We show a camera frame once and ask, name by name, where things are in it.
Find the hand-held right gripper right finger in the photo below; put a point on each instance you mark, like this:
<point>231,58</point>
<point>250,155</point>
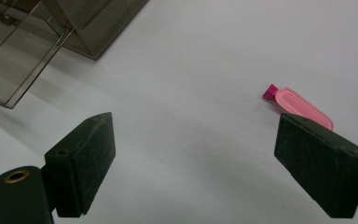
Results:
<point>320,161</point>

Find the small pink bottle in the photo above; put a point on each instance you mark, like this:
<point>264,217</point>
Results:
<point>295,104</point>

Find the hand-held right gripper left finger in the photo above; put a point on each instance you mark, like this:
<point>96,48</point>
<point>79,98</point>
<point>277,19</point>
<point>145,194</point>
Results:
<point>84,165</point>

